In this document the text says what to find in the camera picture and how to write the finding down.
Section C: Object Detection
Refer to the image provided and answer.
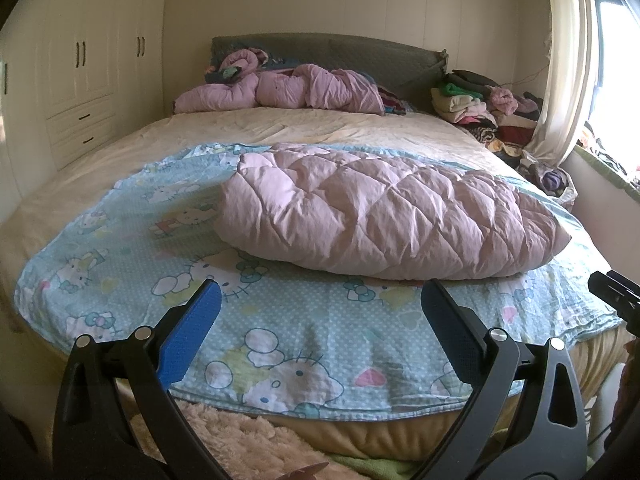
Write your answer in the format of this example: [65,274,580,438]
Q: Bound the cream curtain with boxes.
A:
[522,0,596,168]

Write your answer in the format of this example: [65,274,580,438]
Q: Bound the window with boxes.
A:
[575,0,640,181]

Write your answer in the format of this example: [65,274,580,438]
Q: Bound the cream wardrobe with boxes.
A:
[0,0,171,201]

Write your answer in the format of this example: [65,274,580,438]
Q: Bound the bed with cream sheet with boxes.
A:
[0,110,631,461]

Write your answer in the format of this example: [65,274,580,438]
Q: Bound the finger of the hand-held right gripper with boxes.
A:
[588,270,640,338]

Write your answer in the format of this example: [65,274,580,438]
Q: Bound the green cloth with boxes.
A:
[325,452,421,480]

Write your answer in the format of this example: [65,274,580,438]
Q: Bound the bag with purple clothes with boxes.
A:
[532,162,578,206]

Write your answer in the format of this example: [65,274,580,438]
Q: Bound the striped multicolour cloth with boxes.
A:
[377,85,416,116]

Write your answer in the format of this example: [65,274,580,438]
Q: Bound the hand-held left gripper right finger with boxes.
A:
[421,278,588,480]

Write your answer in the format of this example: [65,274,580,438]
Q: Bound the crumpled pink duvet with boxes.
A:
[173,49,385,115]

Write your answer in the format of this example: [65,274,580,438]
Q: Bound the grey padded headboard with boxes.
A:
[210,34,448,113]

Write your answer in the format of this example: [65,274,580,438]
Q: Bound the pile of folded clothes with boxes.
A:
[431,69,543,161]

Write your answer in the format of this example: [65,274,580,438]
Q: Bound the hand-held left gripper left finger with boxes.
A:
[52,278,231,480]

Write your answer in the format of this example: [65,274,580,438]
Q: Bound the pink quilted coat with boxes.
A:
[216,142,573,281]

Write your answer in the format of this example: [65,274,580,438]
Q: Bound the blue cartoon print blanket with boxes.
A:
[15,142,626,418]

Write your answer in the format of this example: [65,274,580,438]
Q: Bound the fluffy beige rug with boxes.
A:
[125,395,341,480]

